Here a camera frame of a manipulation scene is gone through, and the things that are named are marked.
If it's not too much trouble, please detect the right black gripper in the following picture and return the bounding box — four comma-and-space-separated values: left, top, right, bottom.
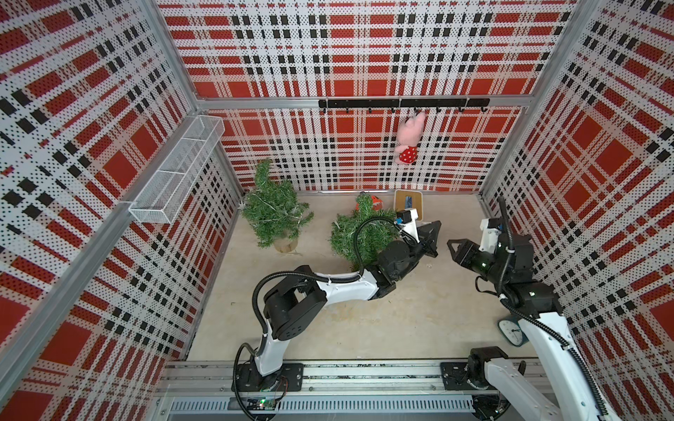
448, 239, 508, 288

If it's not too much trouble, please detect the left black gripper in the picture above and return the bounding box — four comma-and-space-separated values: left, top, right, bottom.
392, 221, 442, 282

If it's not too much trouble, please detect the small christmas tree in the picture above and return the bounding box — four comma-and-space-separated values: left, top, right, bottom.
330, 193, 399, 271
242, 160, 314, 254

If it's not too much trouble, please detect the clear star string light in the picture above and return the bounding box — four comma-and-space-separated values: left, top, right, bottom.
242, 182, 399, 261

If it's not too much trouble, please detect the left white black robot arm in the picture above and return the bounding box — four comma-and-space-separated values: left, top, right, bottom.
232, 212, 442, 392

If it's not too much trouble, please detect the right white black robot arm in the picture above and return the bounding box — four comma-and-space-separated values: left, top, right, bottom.
448, 198, 619, 420

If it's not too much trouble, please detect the white wooden tissue box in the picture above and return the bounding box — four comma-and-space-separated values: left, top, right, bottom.
393, 189, 424, 221

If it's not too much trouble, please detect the red shark plush toy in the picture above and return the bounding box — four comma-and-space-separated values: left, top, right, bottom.
370, 195, 384, 211

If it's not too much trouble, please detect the green alarm clock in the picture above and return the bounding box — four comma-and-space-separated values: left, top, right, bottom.
497, 316, 528, 347

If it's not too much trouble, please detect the pink pig plush toy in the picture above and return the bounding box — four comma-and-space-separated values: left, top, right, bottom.
394, 112, 426, 165

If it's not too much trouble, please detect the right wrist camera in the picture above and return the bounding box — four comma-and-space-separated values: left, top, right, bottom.
479, 218, 502, 254

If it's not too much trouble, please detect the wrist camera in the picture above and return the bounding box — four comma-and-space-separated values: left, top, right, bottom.
479, 218, 502, 254
395, 208, 419, 243

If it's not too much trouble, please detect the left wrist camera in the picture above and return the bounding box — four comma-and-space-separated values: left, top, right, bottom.
395, 208, 419, 243

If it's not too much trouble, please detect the black hook rail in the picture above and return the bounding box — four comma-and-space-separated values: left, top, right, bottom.
318, 98, 491, 112

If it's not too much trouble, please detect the white wire mesh shelf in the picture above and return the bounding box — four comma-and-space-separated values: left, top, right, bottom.
129, 115, 225, 225

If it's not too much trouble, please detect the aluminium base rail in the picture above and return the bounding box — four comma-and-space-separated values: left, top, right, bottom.
148, 359, 506, 420

